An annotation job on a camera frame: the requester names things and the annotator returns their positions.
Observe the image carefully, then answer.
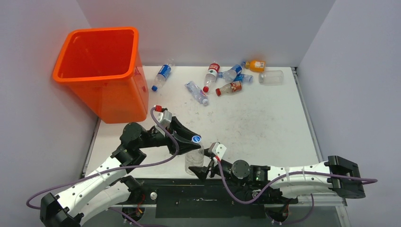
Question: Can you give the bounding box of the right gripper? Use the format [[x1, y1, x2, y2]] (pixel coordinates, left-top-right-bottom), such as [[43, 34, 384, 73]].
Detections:
[[190, 148, 244, 185]]

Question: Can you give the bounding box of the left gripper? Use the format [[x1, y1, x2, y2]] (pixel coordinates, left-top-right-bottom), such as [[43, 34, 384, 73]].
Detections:
[[136, 117, 201, 155]]

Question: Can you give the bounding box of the crushed clear water bottle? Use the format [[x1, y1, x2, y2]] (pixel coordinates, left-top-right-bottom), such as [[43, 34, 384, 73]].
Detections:
[[184, 81, 209, 106]]

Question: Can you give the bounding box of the red white label bottle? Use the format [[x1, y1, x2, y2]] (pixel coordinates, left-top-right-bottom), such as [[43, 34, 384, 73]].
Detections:
[[202, 62, 220, 93]]

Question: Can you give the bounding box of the orange juice bottle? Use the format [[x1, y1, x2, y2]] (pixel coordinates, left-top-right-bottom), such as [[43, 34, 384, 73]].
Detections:
[[244, 60, 266, 73]]

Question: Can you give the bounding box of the clear wide plastic jar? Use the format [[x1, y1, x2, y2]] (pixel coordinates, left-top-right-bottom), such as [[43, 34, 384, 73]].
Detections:
[[258, 70, 284, 85]]

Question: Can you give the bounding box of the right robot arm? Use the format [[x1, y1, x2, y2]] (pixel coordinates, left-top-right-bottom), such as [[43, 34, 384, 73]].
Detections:
[[188, 151, 366, 202]]

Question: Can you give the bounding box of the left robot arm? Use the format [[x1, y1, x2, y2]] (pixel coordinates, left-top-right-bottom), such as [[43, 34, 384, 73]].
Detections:
[[40, 116, 201, 227]]

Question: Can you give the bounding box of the blue label bottle near bin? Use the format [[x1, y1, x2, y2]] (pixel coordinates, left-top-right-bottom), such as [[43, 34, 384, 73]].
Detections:
[[151, 59, 175, 92]]

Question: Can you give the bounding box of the orange plastic bin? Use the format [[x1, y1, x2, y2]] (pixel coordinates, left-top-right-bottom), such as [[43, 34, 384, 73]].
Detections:
[[52, 26, 149, 123]]

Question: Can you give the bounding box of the brown label red cap bottle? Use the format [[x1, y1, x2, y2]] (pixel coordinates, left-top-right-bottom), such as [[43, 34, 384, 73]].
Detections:
[[216, 81, 242, 96]]

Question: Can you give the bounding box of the blue label bottle at back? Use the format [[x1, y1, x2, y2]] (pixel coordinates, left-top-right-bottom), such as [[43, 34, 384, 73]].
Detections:
[[218, 61, 245, 83]]

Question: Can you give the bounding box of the light blue crushed bottle back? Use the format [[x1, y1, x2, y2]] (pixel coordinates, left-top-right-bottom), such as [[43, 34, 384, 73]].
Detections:
[[234, 74, 253, 84]]

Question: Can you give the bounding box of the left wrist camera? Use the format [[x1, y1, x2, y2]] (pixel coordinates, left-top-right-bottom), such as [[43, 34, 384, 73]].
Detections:
[[154, 105, 173, 128]]

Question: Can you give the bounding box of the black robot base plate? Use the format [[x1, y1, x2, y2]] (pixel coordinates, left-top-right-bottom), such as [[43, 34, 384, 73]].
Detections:
[[121, 178, 298, 220]]

